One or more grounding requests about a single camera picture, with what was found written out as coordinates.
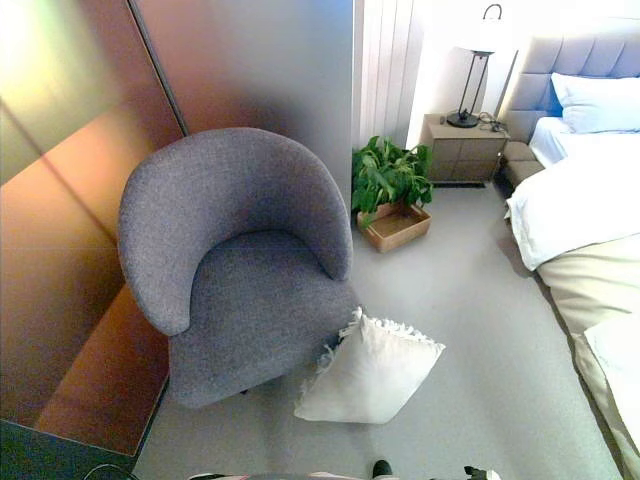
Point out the white bed pillow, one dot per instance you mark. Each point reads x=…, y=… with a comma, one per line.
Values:
x=600, y=105

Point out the brown wooden cabinet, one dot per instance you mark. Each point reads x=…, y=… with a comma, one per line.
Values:
x=65, y=250

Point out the grey padded bed frame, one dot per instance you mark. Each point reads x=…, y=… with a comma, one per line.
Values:
x=520, y=162

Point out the grey fabric tub armchair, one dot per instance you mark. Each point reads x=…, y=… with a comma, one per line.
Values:
x=240, y=280

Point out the grey tufted headboard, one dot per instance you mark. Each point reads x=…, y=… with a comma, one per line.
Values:
x=575, y=55

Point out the curved wall reading lamp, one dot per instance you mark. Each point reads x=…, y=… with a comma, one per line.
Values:
x=492, y=22

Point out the black right robot foot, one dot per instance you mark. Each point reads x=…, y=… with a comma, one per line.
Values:
x=382, y=469

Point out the white duvet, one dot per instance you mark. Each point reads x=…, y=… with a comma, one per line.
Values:
x=580, y=200

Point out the beige wooden nightstand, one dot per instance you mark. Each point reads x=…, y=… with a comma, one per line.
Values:
x=465, y=155

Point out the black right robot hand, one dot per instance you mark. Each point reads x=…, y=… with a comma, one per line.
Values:
x=477, y=473

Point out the tan wicker basket planter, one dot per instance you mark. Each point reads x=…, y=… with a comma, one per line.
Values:
x=400, y=230

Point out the green leafy potted plant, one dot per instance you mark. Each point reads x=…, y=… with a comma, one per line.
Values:
x=387, y=172

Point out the white fringed throw pillow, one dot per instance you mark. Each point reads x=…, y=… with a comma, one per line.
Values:
x=372, y=375

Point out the black table lamp white shade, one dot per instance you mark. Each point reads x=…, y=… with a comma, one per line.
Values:
x=472, y=85

